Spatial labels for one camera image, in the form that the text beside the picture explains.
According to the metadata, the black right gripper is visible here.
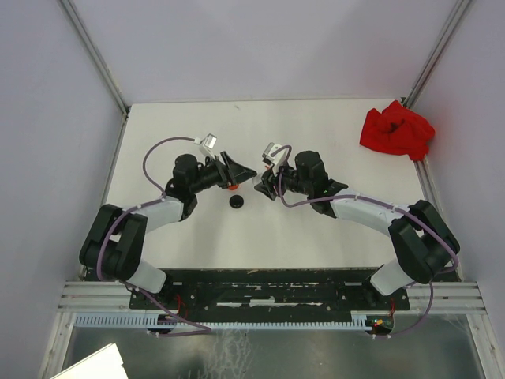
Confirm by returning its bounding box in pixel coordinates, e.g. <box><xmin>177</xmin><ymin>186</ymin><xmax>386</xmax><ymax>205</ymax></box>
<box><xmin>255</xmin><ymin>158</ymin><xmax>312</xmax><ymax>201</ymax></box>

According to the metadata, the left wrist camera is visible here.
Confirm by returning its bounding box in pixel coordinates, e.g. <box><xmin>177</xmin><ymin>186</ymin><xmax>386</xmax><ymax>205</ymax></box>
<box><xmin>199</xmin><ymin>133</ymin><xmax>217</xmax><ymax>159</ymax></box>

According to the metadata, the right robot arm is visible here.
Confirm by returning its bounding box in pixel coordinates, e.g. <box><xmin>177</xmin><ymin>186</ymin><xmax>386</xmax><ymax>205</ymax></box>
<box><xmin>254</xmin><ymin>143</ymin><xmax>460</xmax><ymax>309</ymax></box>

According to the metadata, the aluminium frame post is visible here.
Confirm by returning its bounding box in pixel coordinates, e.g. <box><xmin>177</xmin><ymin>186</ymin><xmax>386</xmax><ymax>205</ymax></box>
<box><xmin>402</xmin><ymin>0</ymin><xmax>474</xmax><ymax>109</ymax></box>
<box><xmin>57</xmin><ymin>0</ymin><xmax>129</xmax><ymax>114</ymax></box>

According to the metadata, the white paper sheet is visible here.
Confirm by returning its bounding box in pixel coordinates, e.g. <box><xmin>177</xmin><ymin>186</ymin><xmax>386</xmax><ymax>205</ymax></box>
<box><xmin>54</xmin><ymin>343</ymin><xmax>128</xmax><ymax>379</ymax></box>

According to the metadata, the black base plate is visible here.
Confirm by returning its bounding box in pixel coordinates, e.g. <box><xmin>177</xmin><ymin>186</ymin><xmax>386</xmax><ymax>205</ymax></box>
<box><xmin>129</xmin><ymin>269</ymin><xmax>411</xmax><ymax>313</ymax></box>

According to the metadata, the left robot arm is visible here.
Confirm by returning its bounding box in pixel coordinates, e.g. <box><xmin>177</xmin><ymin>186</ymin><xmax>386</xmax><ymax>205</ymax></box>
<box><xmin>79</xmin><ymin>152</ymin><xmax>256</xmax><ymax>308</ymax></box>

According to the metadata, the white earbud charging case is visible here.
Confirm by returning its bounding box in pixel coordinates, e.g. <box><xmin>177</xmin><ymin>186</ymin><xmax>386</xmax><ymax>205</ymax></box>
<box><xmin>252</xmin><ymin>176</ymin><xmax>263</xmax><ymax>186</ymax></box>

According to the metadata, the black earbud charging case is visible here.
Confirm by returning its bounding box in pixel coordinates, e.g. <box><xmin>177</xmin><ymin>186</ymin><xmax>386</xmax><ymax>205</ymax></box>
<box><xmin>229</xmin><ymin>194</ymin><xmax>245</xmax><ymax>209</ymax></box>

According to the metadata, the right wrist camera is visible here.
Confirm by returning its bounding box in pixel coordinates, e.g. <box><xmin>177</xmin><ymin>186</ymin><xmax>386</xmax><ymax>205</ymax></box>
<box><xmin>262</xmin><ymin>142</ymin><xmax>292</xmax><ymax>167</ymax></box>

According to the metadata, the aluminium front rail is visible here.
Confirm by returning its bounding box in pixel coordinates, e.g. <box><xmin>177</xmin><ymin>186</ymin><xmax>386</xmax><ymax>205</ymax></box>
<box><xmin>58</xmin><ymin>282</ymin><xmax>487</xmax><ymax>315</ymax></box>

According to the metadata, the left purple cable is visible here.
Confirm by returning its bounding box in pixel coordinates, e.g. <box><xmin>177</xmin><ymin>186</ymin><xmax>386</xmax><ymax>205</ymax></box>
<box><xmin>95</xmin><ymin>136</ymin><xmax>212</xmax><ymax>337</ymax></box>

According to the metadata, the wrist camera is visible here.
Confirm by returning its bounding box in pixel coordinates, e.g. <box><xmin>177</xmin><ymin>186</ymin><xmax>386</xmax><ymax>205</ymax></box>
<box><xmin>262</xmin><ymin>142</ymin><xmax>292</xmax><ymax>167</ymax></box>
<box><xmin>199</xmin><ymin>133</ymin><xmax>217</xmax><ymax>159</ymax></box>

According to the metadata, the red cloth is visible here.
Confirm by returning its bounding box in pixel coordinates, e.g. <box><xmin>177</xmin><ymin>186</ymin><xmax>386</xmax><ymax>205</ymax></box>
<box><xmin>360</xmin><ymin>100</ymin><xmax>436</xmax><ymax>161</ymax></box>

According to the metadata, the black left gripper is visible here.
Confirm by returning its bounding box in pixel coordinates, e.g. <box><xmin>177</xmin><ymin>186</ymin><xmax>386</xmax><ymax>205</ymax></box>
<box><xmin>191</xmin><ymin>151</ymin><xmax>257</xmax><ymax>194</ymax></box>

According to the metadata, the white cable duct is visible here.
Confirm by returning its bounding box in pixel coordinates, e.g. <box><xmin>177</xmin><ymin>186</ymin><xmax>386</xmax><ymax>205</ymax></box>
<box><xmin>73</xmin><ymin>311</ymin><xmax>372</xmax><ymax>331</ymax></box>

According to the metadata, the left aluminium frame post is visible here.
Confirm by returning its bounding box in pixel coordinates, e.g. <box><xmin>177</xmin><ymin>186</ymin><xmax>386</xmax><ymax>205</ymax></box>
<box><xmin>57</xmin><ymin>0</ymin><xmax>129</xmax><ymax>114</ymax></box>

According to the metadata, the right aluminium frame post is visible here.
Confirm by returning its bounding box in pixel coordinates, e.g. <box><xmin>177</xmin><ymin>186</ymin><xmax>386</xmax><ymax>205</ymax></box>
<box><xmin>402</xmin><ymin>0</ymin><xmax>474</xmax><ymax>109</ymax></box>

